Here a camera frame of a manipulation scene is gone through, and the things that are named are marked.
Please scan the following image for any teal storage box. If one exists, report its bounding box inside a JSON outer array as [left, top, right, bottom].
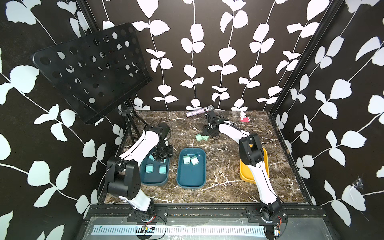
[[177, 148, 207, 189], [140, 155, 170, 186]]

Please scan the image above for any yellow storage box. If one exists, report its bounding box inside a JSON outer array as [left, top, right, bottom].
[[239, 148, 270, 184]]

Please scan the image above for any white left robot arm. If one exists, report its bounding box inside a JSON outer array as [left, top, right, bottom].
[[103, 123, 173, 214]]

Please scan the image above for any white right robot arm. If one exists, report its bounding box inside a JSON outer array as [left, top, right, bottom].
[[203, 111, 283, 221]]

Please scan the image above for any pink white small box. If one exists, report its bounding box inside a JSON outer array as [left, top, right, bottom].
[[240, 112, 250, 123]]

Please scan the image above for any black music stand tripod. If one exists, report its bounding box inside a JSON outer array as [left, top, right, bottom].
[[120, 103, 148, 144]]

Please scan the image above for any black perforated music stand desk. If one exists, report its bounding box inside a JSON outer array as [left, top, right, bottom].
[[32, 23, 153, 125]]

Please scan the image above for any black front rail frame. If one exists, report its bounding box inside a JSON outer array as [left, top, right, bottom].
[[76, 203, 340, 240]]

